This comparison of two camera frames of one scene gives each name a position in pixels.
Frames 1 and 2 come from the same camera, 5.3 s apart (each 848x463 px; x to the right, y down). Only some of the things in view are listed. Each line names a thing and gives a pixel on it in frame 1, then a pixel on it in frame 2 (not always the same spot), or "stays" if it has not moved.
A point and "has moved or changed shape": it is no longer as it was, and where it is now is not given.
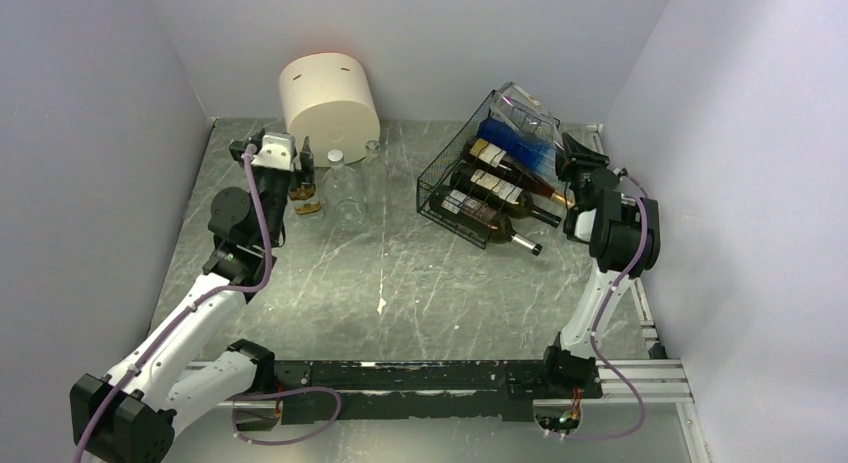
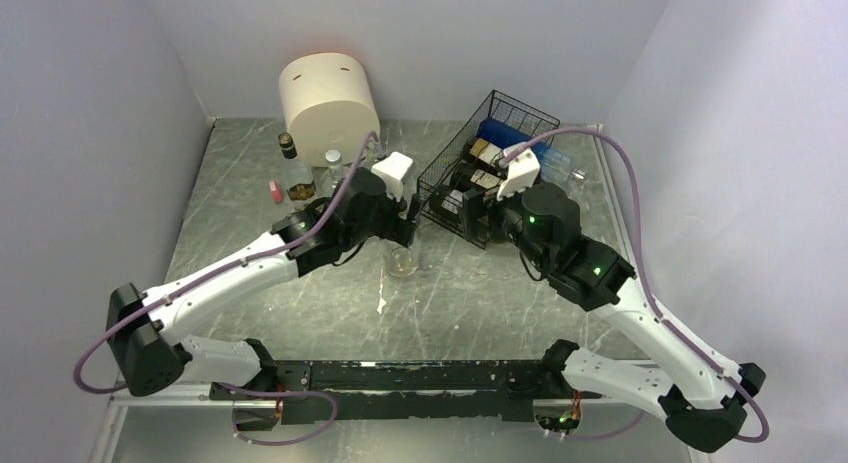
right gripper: (573, 157) -> (477, 204)
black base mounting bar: (461, 390) stays
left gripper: (306, 162) -> (398, 228)
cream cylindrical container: (330, 99) stays
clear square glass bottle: (509, 102) -> (399, 260)
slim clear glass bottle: (373, 187) has moved or changed shape
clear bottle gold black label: (303, 204) stays
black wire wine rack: (478, 182) stays
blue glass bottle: (538, 153) stays
